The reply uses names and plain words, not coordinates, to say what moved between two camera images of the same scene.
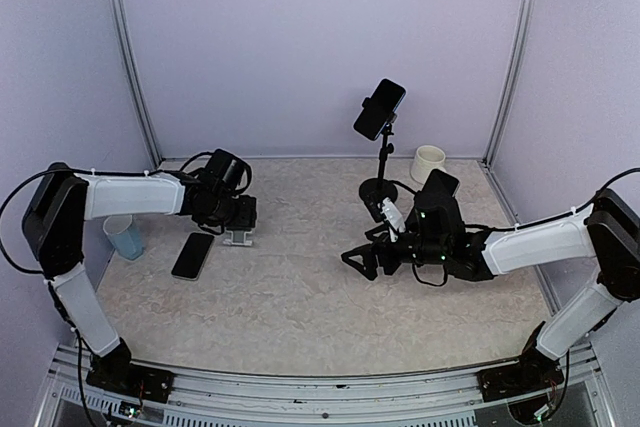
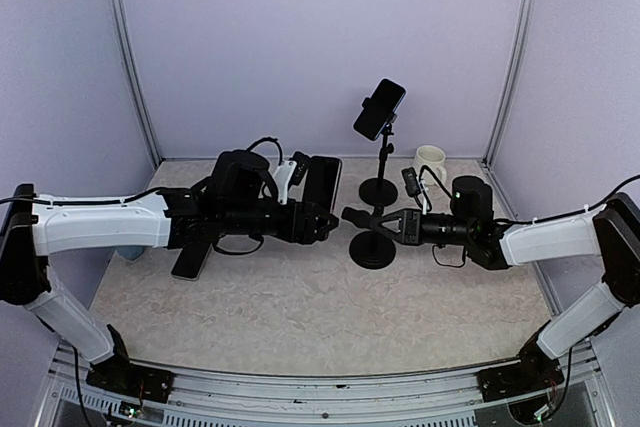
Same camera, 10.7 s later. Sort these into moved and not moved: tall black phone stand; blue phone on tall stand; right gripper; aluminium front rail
Moved: right gripper
Not moved: tall black phone stand; aluminium front rail; blue phone on tall stand
